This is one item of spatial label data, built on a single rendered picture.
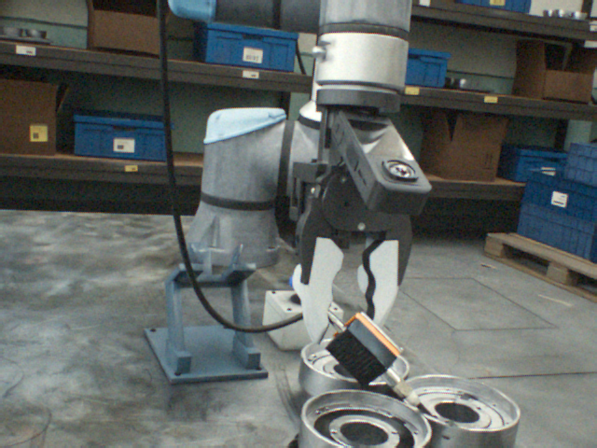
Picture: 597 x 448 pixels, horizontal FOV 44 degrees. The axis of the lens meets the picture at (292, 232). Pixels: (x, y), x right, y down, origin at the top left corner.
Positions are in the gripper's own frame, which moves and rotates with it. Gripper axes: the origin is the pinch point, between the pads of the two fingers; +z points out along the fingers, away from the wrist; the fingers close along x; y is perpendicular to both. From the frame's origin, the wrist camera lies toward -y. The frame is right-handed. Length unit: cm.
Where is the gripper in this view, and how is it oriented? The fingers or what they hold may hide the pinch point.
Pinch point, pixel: (347, 330)
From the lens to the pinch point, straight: 63.5
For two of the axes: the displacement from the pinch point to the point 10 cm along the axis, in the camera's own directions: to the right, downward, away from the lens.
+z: -0.8, 9.9, 1.1
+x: -9.4, -0.4, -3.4
